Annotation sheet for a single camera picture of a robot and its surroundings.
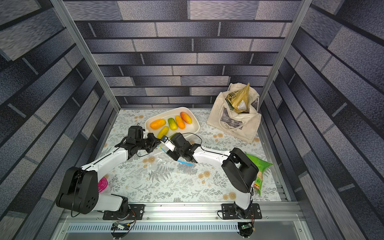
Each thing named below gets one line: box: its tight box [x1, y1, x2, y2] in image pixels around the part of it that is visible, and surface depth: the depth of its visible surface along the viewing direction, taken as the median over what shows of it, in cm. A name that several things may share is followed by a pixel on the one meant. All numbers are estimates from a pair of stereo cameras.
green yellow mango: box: [167, 117, 178, 131], surface depth 108 cm
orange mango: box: [175, 115, 186, 130], surface depth 109 cm
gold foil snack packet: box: [225, 83, 250, 113], surface depth 97 cm
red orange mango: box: [180, 111, 193, 124], surface depth 112 cm
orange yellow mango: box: [149, 118, 167, 130], surface depth 108 cm
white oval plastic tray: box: [145, 107, 200, 139], surface depth 110 cm
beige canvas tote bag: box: [206, 83, 262, 144], surface depth 99 cm
